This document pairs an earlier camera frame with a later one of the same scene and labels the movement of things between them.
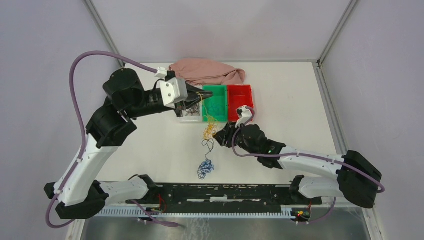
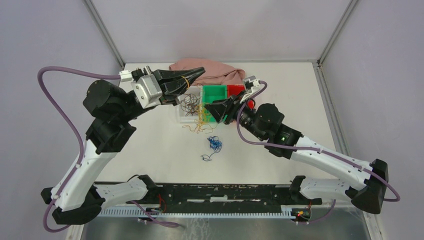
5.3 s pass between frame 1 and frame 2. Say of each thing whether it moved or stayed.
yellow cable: moved
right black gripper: moved
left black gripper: moved
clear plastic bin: stayed
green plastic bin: stayed
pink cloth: stayed
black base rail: stayed
